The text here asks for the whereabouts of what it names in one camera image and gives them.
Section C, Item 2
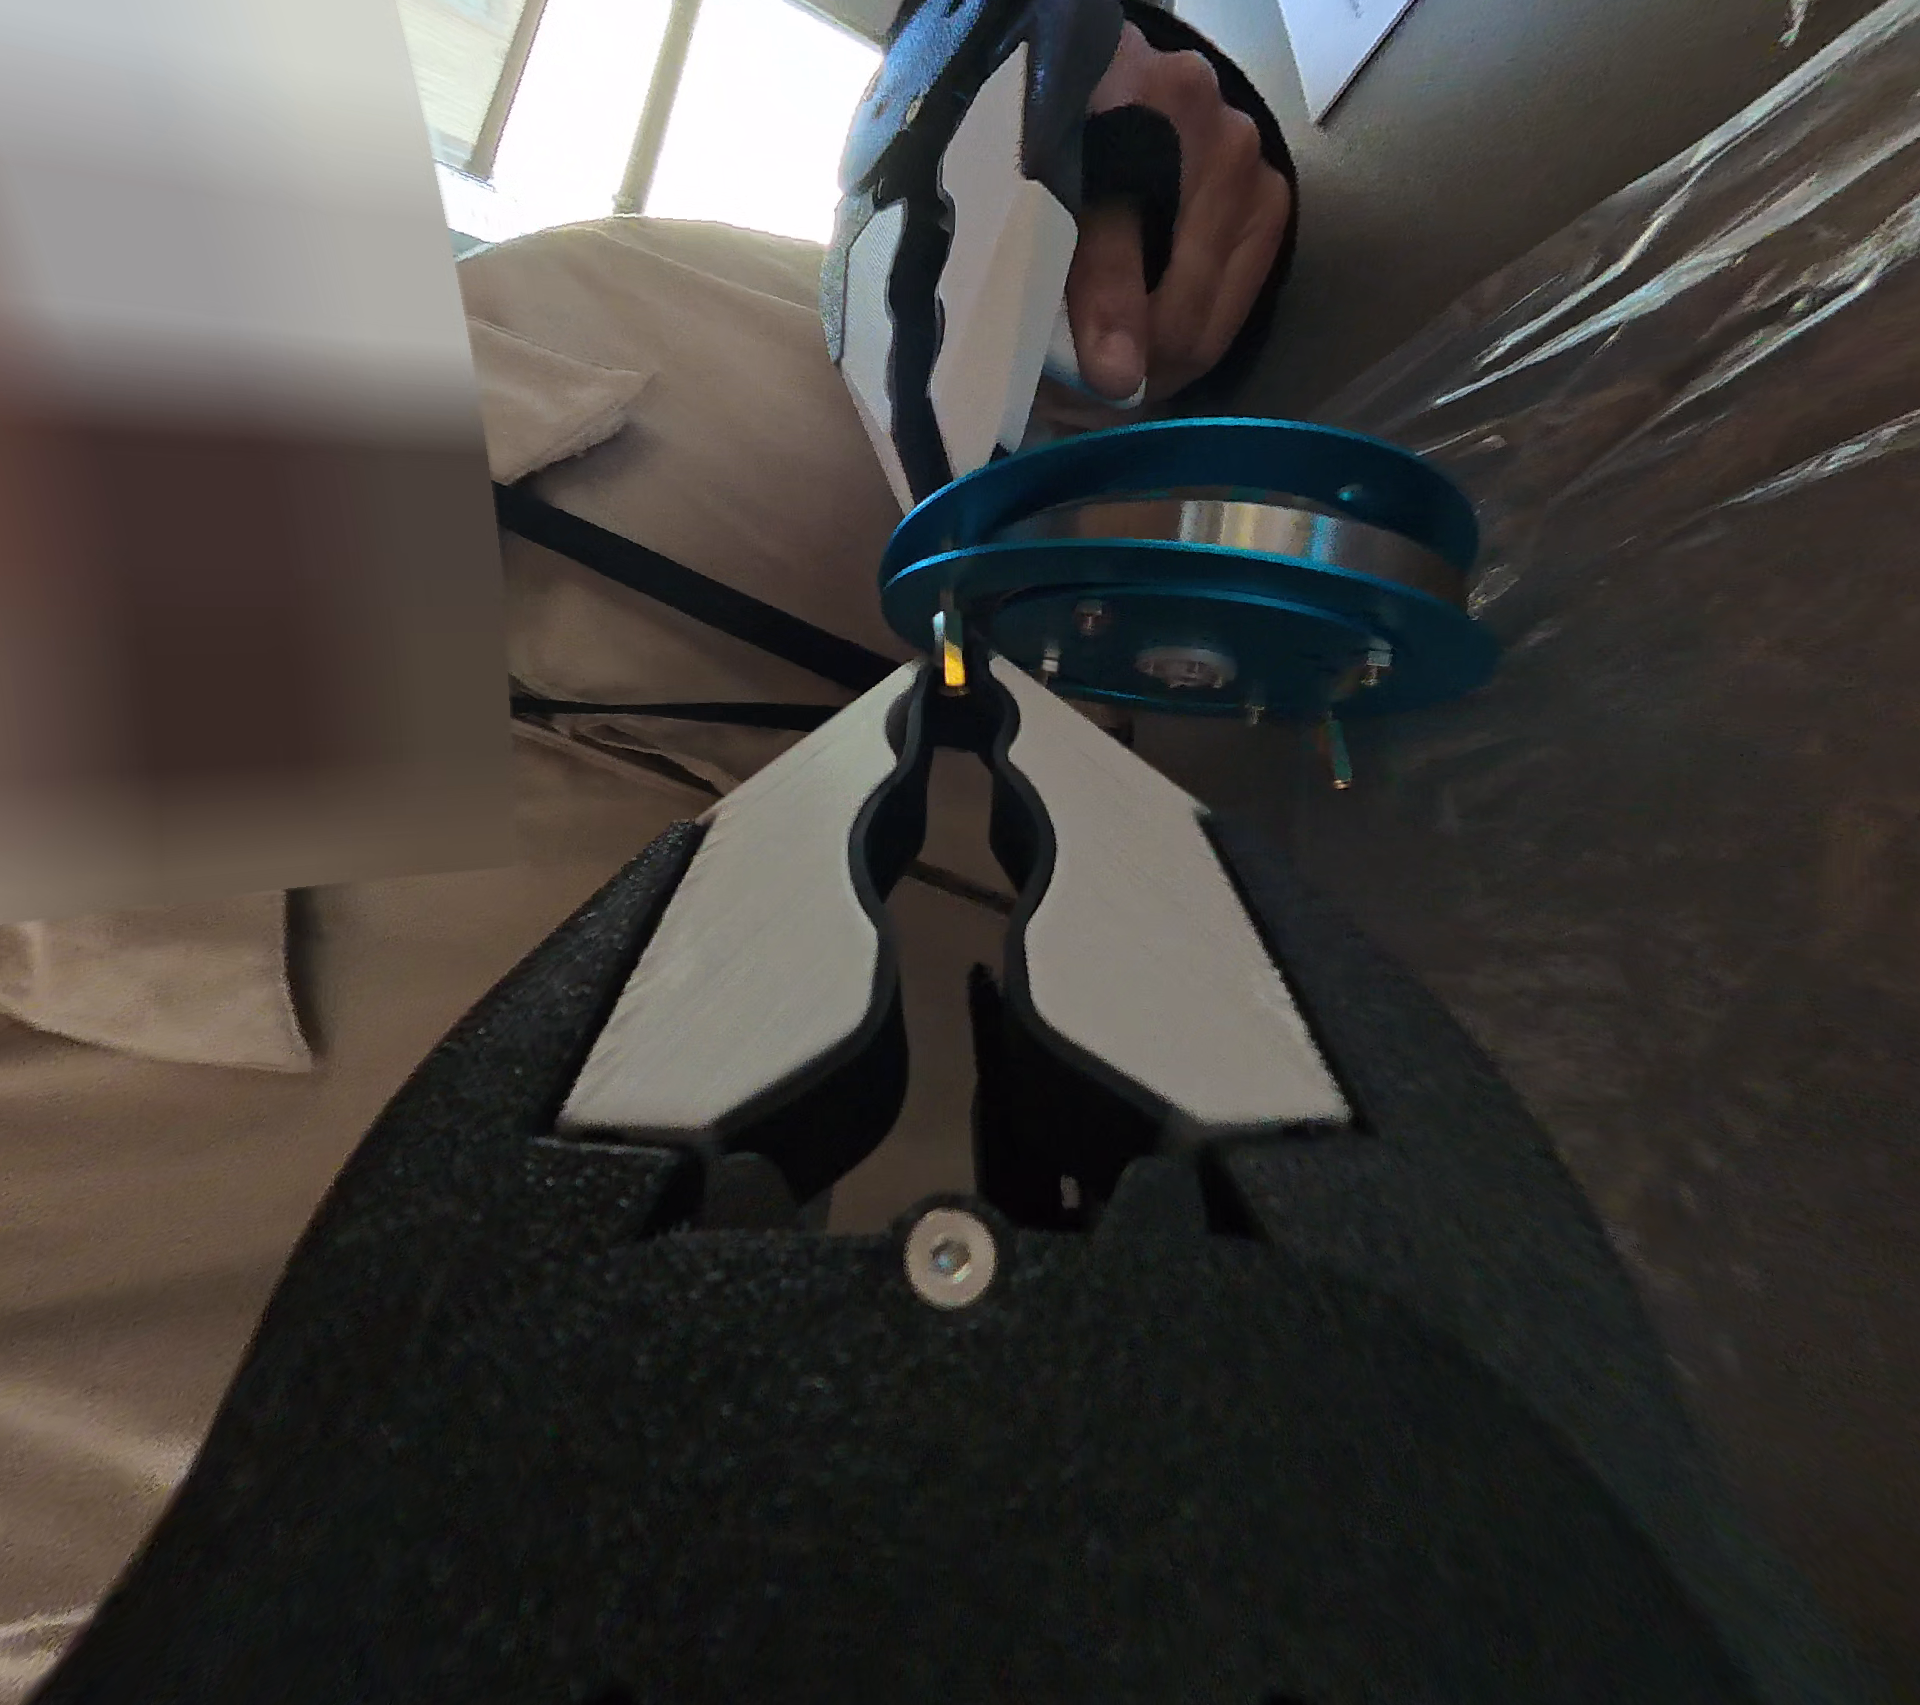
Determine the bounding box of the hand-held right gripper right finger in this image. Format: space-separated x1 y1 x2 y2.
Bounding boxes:
959 659 1351 1144

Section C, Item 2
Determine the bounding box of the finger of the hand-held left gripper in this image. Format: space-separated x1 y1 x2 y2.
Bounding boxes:
819 192 965 516
925 44 1081 465

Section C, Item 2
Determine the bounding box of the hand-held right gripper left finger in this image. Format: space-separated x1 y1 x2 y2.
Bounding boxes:
557 662 940 1144

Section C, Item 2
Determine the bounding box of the blue metal turntable assembly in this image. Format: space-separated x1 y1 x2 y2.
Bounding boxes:
876 419 1505 735

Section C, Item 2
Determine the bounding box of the grey desk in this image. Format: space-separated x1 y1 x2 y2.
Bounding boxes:
1153 0 1920 1705

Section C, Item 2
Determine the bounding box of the person's left hand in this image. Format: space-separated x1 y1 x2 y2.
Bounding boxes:
1064 23 1296 408

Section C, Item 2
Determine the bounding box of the person's beige jacket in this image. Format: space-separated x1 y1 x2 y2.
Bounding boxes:
0 216 991 1705

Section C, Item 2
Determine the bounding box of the large framed window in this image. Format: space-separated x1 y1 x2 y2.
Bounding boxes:
351 0 1149 236

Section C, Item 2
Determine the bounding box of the large clear plastic bag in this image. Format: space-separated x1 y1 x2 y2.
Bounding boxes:
1296 0 1920 1705

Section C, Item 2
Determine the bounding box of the black lanyard with reel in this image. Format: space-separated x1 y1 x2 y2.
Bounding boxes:
493 483 1021 914

